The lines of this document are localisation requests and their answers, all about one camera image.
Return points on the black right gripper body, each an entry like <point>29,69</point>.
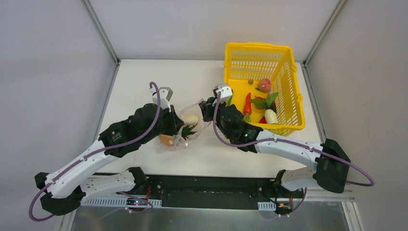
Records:
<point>207,111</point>

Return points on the clear pink zip top bag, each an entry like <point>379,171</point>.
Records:
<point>191,109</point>

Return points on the white toy radish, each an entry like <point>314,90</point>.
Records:
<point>268,106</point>
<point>190,119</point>

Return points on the red toy bell pepper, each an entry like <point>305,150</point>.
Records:
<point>263,120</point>

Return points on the toy pineapple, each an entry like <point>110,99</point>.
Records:
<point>180,138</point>

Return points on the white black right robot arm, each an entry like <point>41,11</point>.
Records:
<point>326,164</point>

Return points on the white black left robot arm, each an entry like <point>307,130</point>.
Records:
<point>66,189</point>

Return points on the green toy bean pod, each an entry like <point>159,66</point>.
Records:
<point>229,101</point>

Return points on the toy peach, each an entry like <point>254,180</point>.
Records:
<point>264,85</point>

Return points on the yellow plastic basket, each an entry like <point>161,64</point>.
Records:
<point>263,78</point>

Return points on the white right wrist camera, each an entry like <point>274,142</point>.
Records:
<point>223,92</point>

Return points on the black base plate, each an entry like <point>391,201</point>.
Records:
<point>213,192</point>

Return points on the aluminium frame rail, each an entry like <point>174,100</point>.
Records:
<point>318,194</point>

